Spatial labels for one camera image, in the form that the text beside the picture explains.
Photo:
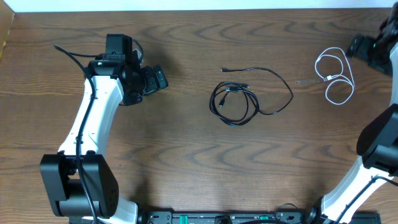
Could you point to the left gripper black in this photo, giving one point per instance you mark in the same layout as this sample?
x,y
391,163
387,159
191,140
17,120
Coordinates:
x,y
153,84

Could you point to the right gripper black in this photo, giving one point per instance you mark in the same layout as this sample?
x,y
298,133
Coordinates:
x,y
363,50

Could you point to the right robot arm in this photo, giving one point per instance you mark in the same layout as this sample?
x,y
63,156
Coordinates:
x,y
376,148

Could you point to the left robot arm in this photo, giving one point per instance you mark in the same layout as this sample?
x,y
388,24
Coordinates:
x,y
79,183

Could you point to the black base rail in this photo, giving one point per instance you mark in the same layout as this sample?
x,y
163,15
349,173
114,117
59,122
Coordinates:
x,y
286,213

